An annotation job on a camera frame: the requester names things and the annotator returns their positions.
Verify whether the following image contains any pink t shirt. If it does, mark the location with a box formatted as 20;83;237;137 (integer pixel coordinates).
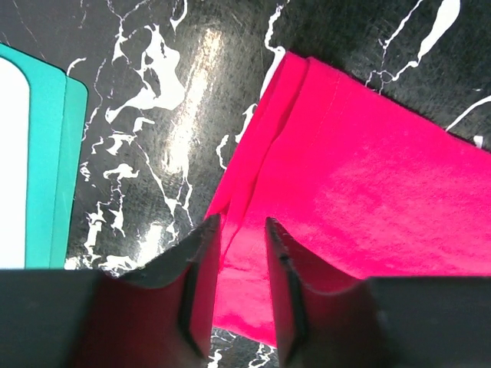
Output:
207;53;490;345

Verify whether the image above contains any green cutting mat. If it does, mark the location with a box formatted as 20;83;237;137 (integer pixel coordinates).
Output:
1;44;87;269

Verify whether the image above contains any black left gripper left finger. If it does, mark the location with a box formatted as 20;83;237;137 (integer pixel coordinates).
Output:
1;215;220;367

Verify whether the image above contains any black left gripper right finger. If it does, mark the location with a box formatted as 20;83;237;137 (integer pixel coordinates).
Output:
265;218;490;367

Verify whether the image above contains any light blue clipboard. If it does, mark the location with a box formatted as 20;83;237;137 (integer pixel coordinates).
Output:
1;58;30;269

